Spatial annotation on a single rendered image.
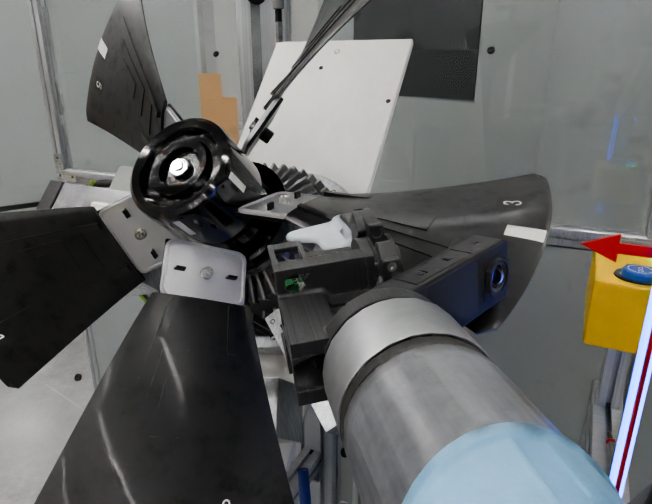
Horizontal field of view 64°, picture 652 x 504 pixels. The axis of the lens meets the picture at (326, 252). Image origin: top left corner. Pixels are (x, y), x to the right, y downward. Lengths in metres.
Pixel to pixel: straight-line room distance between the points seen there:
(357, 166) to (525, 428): 0.67
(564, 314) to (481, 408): 1.10
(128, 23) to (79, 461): 0.54
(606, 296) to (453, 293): 0.42
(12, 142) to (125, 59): 5.11
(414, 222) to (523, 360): 0.90
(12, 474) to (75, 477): 1.70
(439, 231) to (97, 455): 0.36
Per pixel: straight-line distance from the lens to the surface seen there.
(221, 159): 0.53
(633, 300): 0.74
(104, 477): 0.53
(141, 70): 0.74
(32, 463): 2.25
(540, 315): 1.29
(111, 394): 0.53
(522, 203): 0.51
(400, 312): 0.24
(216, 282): 0.57
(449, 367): 0.20
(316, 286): 0.32
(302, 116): 0.91
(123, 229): 0.65
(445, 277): 0.32
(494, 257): 0.37
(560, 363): 1.33
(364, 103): 0.88
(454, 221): 0.48
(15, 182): 5.93
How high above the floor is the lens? 1.32
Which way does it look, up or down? 19 degrees down
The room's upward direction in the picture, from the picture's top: straight up
